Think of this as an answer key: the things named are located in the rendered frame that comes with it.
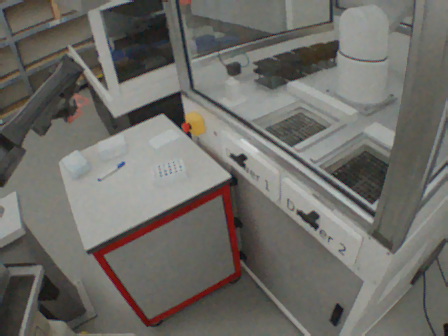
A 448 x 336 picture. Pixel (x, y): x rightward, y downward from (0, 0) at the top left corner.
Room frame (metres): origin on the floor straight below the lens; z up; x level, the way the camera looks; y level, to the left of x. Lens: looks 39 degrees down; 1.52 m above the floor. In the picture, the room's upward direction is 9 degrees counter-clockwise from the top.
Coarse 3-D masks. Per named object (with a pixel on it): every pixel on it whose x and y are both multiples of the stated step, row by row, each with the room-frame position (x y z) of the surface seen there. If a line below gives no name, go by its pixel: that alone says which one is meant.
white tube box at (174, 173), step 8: (176, 160) 0.99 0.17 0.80; (160, 168) 0.95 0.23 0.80; (168, 168) 0.94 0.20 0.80; (176, 168) 0.94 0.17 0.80; (184, 168) 0.93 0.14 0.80; (152, 176) 0.91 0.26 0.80; (160, 176) 0.91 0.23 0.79; (168, 176) 0.90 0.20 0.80; (176, 176) 0.91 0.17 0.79; (184, 176) 0.91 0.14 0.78; (160, 184) 0.90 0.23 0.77
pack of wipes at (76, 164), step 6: (72, 156) 1.14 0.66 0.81; (78, 156) 1.13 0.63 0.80; (66, 162) 1.10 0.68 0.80; (72, 162) 1.09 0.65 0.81; (78, 162) 1.08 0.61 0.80; (84, 162) 1.07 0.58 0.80; (66, 168) 1.07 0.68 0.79; (72, 168) 1.04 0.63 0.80; (78, 168) 1.04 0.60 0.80; (84, 168) 1.06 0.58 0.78; (90, 168) 1.07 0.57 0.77; (72, 174) 1.02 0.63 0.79; (78, 174) 1.03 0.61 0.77
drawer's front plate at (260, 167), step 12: (228, 144) 0.89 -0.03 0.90; (240, 144) 0.84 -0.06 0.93; (252, 156) 0.77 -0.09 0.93; (240, 168) 0.84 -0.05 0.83; (252, 168) 0.78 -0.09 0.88; (264, 168) 0.72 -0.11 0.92; (252, 180) 0.78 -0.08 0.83; (264, 180) 0.72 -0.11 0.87; (276, 180) 0.68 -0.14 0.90; (276, 192) 0.68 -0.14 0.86
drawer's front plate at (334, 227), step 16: (288, 192) 0.63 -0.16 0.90; (304, 192) 0.59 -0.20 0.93; (288, 208) 0.63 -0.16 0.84; (304, 208) 0.57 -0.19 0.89; (320, 208) 0.52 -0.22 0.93; (304, 224) 0.56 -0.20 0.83; (320, 224) 0.51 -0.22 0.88; (336, 224) 0.47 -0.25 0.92; (336, 240) 0.46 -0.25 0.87; (352, 240) 0.41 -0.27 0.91; (352, 256) 0.40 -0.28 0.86
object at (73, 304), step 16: (16, 192) 1.00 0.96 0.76; (16, 208) 0.89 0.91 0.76; (0, 224) 0.80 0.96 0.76; (16, 224) 0.79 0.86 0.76; (0, 240) 0.72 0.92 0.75; (16, 240) 0.77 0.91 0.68; (32, 240) 0.88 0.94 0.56; (0, 256) 0.72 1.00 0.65; (16, 256) 0.75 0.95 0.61; (32, 256) 0.78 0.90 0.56; (48, 256) 0.93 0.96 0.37; (48, 272) 0.78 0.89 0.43; (64, 288) 0.79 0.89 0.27; (80, 288) 0.95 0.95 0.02; (48, 304) 0.72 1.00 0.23; (64, 304) 0.75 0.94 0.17; (80, 304) 0.80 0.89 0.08; (64, 320) 0.72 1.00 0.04; (80, 320) 0.73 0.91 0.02
